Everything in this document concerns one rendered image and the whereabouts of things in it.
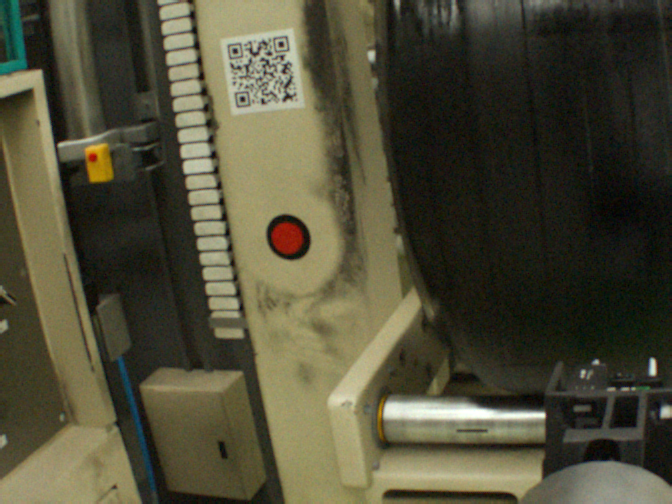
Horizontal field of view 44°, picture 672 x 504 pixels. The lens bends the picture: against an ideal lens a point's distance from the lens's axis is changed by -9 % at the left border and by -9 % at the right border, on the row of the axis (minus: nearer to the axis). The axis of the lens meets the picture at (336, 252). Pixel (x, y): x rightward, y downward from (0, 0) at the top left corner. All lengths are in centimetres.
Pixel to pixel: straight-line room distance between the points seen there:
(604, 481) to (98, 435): 65
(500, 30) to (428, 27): 5
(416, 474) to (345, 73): 38
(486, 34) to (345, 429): 38
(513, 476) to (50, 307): 47
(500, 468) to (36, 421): 45
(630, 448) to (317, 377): 57
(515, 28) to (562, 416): 26
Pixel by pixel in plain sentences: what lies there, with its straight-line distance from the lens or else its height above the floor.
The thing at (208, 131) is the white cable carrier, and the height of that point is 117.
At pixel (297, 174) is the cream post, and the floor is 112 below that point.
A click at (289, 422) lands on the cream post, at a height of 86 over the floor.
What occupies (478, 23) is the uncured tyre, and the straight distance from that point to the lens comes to 58.
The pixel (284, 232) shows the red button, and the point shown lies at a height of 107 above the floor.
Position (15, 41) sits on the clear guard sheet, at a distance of 86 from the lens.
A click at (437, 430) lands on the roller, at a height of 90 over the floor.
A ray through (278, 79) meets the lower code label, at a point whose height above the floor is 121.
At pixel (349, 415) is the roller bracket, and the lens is 78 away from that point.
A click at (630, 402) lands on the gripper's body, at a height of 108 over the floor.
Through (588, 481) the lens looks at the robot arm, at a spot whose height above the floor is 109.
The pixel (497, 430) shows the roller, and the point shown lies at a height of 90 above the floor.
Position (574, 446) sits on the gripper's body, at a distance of 38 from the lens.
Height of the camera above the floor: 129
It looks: 17 degrees down
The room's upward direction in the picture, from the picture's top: 9 degrees counter-clockwise
